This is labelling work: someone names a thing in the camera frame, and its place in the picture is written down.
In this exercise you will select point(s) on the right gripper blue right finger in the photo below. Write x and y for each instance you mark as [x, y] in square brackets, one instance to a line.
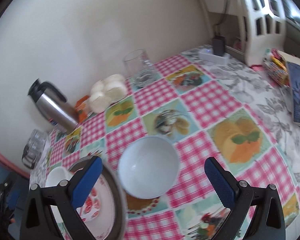
[222, 181]

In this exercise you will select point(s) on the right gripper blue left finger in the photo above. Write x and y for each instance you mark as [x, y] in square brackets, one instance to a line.
[84, 180]

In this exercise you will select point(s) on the pink floral plate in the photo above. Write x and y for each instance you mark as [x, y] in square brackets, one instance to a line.
[101, 226]

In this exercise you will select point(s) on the large stainless steel plate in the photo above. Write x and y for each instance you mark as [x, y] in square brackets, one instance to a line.
[120, 221]

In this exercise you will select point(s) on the strawberry pattern bowl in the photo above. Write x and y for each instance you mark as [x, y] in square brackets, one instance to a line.
[92, 205]

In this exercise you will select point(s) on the white square bowl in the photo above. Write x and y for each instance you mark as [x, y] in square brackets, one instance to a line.
[57, 175]

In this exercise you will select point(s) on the upturned clear glass cups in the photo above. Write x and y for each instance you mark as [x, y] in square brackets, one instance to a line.
[37, 142]

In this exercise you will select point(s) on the white round bowl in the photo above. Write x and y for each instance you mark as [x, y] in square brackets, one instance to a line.
[148, 167]

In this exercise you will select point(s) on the colourful checked tablecloth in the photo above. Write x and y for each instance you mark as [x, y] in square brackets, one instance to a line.
[232, 112]

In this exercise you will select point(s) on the orange snack packet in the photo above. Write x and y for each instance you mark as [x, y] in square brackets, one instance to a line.
[83, 109]

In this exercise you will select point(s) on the stainless steel thermos jug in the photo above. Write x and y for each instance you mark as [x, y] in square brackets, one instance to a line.
[54, 106]

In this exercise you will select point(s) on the bag of white buns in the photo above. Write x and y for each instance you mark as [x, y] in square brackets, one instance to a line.
[105, 92]

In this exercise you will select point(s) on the dark blue flat package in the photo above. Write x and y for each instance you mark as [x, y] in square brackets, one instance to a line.
[294, 82]

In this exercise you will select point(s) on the clear glass mug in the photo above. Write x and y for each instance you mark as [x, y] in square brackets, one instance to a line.
[139, 67]

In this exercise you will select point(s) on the colourful snack box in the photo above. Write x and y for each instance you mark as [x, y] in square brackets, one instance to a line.
[275, 67]

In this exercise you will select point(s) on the white power strip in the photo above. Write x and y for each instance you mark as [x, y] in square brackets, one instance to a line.
[206, 54]

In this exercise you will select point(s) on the black power adapter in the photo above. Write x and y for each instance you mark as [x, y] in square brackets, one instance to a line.
[218, 45]

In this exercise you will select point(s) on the glass teapot black handle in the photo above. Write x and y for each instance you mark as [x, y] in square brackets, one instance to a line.
[30, 157]

